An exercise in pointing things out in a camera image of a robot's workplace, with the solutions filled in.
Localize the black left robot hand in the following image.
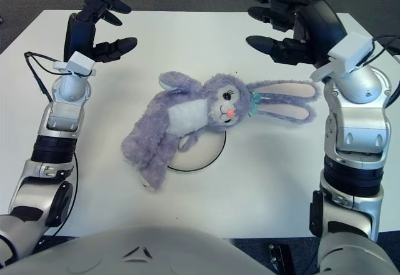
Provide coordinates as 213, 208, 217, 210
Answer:
63, 0, 138, 63

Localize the black metal bracket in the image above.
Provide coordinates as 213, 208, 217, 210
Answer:
269, 242, 294, 275

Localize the purple plush bunny doll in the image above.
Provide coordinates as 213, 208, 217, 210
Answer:
121, 71, 322, 193

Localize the white plate black rim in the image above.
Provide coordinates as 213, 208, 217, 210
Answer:
167, 131, 226, 173

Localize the grey robot torso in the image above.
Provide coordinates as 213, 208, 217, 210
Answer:
6, 224, 276, 275

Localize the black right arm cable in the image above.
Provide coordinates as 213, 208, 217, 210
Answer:
371, 36, 400, 110

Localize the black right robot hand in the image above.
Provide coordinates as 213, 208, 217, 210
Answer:
241, 0, 348, 69

